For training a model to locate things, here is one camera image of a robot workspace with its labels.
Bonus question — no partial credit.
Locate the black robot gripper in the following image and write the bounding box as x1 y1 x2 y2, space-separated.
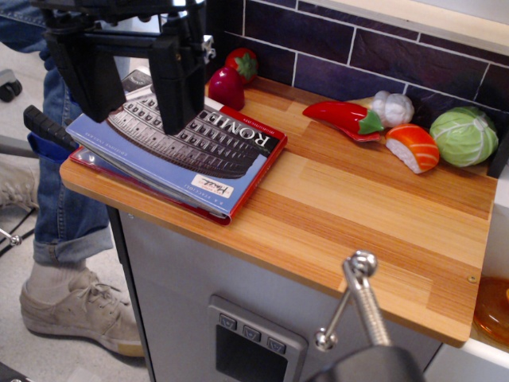
30 0 216 135

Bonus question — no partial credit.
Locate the Rome picture book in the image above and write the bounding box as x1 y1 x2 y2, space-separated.
66 67 287 225

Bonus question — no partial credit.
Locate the dark red toy onion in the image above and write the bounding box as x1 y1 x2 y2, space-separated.
208 66 245 111

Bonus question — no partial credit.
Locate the red toy strawberry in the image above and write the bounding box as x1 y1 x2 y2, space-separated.
225 48 258 84

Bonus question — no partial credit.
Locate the black caster wheel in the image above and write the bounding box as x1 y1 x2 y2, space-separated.
0 69 22 103

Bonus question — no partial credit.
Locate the beige sneaker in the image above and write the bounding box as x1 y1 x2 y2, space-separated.
1 158 40 211
20 268 144 357

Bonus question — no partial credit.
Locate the person leg in jeans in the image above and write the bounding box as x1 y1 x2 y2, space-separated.
1 1 113 267

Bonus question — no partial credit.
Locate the red toy chili pepper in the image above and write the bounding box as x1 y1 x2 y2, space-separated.
303 101 384 142

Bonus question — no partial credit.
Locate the grey toy kitchen cabinet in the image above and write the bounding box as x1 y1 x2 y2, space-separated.
107 206 445 382

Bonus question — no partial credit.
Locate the white toy garlic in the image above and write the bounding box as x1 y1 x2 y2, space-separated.
371 91 414 127

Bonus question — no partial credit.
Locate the toy salmon sushi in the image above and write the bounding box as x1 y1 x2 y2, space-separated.
385 123 440 174

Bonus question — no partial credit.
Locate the silver metal clamp screw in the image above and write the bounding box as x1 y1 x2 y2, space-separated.
314 250 393 352

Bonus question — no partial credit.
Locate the green toy cabbage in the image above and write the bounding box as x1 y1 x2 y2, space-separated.
429 107 499 167

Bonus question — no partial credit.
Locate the orange glass object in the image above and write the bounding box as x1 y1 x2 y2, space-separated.
473 277 508 346

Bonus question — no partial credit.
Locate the black handle with blue clamp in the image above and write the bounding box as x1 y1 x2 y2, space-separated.
23 105 79 164

